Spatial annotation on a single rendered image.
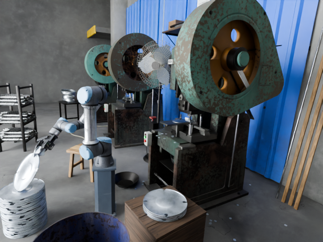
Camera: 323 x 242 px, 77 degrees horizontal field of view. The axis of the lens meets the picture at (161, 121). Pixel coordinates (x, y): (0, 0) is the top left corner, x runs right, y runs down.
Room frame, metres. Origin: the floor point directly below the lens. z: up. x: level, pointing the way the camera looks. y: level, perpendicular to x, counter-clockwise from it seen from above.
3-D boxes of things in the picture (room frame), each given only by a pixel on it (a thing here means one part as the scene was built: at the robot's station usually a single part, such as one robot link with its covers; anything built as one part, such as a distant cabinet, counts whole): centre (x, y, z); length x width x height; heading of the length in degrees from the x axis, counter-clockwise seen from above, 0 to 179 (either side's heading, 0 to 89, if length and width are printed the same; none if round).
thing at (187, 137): (1.89, -0.27, 0.68); 0.45 x 0.30 x 0.06; 30
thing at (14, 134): (2.91, 2.17, 0.47); 0.46 x 0.43 x 0.95; 100
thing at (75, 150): (2.15, 0.84, 0.16); 0.34 x 0.24 x 0.34; 74
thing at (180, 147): (1.72, -0.53, 0.45); 0.92 x 0.12 x 0.90; 120
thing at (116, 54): (3.57, 0.27, 0.87); 1.53 x 0.99 x 1.74; 118
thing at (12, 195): (1.34, 1.02, 0.32); 0.29 x 0.29 x 0.01
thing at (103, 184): (1.55, 0.46, 0.23); 0.19 x 0.19 x 0.45; 13
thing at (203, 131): (1.74, -0.36, 0.76); 0.17 x 0.06 x 0.10; 30
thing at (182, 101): (1.87, -0.24, 1.04); 0.17 x 0.15 x 0.30; 120
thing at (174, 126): (1.80, -0.12, 0.72); 0.25 x 0.14 x 0.14; 120
